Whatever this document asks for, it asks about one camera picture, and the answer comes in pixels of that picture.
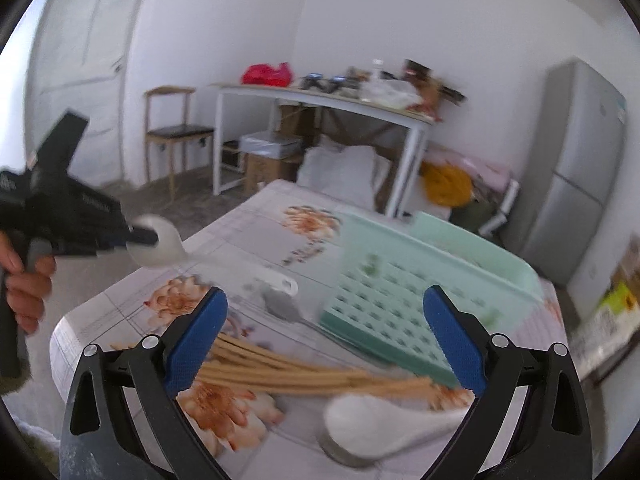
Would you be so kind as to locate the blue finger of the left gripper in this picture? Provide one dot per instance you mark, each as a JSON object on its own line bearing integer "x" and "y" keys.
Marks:
{"x": 139, "y": 235}

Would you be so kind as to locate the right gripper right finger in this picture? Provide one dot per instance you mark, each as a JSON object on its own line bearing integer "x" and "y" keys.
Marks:
{"x": 552, "y": 438}

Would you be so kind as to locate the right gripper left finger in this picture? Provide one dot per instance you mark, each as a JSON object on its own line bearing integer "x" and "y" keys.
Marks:
{"x": 99, "y": 439}

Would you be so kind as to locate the metal spoon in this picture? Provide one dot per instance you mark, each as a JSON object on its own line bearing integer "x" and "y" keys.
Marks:
{"x": 277, "y": 303}

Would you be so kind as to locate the bundle of wooden chopsticks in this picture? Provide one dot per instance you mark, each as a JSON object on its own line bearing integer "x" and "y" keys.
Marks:
{"x": 234, "y": 363}

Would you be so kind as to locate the mint green utensil basket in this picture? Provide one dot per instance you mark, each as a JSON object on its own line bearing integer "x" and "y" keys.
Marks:
{"x": 377, "y": 302}

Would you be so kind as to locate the person's left hand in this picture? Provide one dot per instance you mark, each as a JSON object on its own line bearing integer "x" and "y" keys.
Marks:
{"x": 26, "y": 290}

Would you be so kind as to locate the wooden chair black seat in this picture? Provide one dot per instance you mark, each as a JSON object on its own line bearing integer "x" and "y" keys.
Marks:
{"x": 167, "y": 138}

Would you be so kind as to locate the green yellow rice bag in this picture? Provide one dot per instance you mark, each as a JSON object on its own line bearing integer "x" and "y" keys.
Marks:
{"x": 608, "y": 329}

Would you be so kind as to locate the cardboard box under table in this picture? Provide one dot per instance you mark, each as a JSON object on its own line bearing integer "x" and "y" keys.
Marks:
{"x": 261, "y": 170}

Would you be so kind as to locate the floral tablecloth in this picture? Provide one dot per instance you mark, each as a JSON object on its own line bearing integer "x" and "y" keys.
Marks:
{"x": 285, "y": 228}

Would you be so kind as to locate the white door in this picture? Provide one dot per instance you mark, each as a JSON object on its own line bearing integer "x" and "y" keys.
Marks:
{"x": 78, "y": 63}

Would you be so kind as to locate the red plastic bag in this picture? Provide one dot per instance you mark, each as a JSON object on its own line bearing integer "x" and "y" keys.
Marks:
{"x": 267, "y": 75}

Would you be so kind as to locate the white sack under table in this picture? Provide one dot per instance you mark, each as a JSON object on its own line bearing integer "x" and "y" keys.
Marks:
{"x": 353, "y": 175}

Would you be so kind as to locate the clear plastic bag on table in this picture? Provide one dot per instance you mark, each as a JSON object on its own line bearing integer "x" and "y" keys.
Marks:
{"x": 391, "y": 93}

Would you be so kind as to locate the grey refrigerator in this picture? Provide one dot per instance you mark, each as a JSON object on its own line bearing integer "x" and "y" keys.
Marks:
{"x": 570, "y": 173}

